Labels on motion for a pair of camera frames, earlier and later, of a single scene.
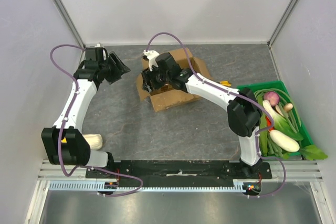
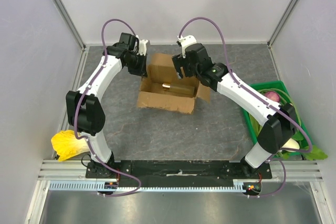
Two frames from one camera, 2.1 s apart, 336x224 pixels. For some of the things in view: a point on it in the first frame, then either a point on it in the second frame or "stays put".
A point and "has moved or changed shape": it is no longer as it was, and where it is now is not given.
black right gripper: x=148 y=80 → x=178 y=63
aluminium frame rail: x=296 y=170 stays put
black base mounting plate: x=180 y=169 stays put
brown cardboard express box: x=169 y=97 has moved or changed shape
